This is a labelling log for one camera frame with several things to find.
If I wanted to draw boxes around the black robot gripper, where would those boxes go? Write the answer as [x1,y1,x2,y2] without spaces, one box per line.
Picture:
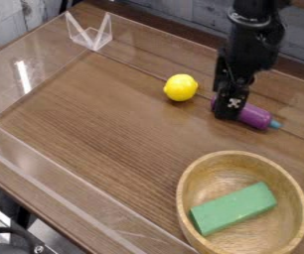
[214,9,285,120]

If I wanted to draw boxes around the purple toy eggplant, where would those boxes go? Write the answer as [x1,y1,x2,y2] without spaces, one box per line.
[211,97,281,130]

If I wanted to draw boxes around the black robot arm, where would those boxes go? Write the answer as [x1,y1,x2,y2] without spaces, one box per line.
[213,0,290,120]

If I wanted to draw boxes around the brown wooden bowl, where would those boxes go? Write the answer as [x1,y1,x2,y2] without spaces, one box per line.
[177,151,304,254]

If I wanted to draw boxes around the clear acrylic tray walls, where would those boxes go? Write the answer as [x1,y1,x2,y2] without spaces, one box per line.
[0,5,304,254]

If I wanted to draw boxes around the yellow toy lemon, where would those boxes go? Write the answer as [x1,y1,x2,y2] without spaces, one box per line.
[163,73,199,102]

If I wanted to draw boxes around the green rectangular block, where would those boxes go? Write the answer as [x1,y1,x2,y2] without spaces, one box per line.
[189,182,277,236]

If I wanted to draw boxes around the clear acrylic corner bracket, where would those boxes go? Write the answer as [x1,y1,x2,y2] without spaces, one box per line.
[65,12,112,52]

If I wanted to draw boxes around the black cable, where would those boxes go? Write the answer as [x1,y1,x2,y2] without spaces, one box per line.
[0,226,36,254]

